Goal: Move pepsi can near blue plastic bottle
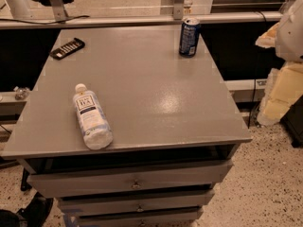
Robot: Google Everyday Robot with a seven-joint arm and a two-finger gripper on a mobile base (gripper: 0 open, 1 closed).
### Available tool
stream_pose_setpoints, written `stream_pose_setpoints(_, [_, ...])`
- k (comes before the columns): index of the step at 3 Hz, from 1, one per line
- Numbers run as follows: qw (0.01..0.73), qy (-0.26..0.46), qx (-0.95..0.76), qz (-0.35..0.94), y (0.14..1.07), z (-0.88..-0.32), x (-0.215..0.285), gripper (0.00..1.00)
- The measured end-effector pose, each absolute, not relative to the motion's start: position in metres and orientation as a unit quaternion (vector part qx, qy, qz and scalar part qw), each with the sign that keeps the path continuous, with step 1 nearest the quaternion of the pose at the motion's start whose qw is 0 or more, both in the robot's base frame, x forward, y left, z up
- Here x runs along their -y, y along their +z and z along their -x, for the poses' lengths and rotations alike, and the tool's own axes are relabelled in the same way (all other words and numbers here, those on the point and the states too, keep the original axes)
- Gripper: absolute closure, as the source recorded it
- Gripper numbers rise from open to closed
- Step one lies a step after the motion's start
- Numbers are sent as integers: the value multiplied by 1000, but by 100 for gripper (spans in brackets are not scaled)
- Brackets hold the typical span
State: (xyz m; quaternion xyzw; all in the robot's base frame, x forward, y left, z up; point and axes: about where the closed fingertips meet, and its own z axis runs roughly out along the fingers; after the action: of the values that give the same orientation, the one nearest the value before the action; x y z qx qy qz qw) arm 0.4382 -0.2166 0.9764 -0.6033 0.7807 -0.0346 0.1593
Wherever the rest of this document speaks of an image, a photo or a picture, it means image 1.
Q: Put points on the grey drawer cabinet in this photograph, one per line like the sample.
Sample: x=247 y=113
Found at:
x=163 y=109

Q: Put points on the top grey drawer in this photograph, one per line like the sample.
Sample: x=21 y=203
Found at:
x=116 y=180

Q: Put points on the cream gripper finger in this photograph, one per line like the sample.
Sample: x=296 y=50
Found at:
x=283 y=88
x=268 y=38

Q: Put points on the blue plastic tea bottle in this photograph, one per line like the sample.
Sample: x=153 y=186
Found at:
x=94 y=127

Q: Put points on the grey metal rail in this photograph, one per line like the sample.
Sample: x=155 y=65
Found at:
x=84 y=21

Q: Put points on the middle grey drawer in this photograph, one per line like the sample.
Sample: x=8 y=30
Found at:
x=137 y=203

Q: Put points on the grey drawer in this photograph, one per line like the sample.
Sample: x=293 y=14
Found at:
x=116 y=180
x=141 y=219
x=137 y=203

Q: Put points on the black remote control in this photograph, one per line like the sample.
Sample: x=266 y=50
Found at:
x=67 y=49

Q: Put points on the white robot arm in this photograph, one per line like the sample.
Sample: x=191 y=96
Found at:
x=289 y=35

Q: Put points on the small crumpled clear object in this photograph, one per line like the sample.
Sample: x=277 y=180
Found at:
x=21 y=93

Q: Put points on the bottom grey drawer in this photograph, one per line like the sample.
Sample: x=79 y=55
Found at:
x=141 y=219

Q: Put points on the blue pepsi can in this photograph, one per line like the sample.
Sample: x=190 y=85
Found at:
x=189 y=37

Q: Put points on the white pipe top left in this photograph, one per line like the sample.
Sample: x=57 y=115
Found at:
x=19 y=9

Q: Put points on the black shoe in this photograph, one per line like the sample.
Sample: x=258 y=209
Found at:
x=34 y=215

